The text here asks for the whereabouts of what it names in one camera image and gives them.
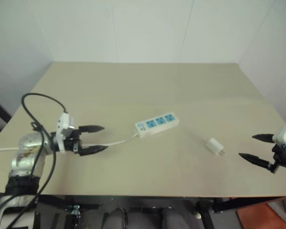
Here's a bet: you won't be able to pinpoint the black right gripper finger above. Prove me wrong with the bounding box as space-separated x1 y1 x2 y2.
252 133 275 144
238 153 271 169

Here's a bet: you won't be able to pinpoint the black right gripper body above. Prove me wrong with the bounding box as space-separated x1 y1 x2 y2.
267 144 286 175

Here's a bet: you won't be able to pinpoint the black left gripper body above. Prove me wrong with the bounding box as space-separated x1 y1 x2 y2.
62 129 83 156

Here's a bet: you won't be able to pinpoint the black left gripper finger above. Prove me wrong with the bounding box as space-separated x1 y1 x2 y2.
80 145 109 157
79 125 105 135

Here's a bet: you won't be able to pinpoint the white plug adapter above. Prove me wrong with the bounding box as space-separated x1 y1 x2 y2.
204 137 227 157

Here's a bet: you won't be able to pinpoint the white power strip blue sockets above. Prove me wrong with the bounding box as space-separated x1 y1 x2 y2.
134 114 181 139

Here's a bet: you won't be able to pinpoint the metal table clamp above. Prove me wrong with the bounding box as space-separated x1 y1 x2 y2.
70 204 81 218

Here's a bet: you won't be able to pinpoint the dark rounded shape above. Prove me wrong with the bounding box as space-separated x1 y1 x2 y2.
104 207 129 229

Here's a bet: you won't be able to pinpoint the black slanted bar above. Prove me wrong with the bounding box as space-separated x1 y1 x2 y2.
0 94 13 135

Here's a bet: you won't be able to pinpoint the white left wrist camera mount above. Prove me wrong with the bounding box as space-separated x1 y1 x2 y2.
55 112 76 152

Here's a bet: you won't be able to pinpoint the white power strip cord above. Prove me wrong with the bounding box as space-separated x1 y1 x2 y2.
0 133 139 153

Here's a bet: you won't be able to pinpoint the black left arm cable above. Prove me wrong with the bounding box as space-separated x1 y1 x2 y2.
0 92 69 229

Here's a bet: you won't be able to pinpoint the black table frame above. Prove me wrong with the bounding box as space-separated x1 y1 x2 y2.
37 194 286 229

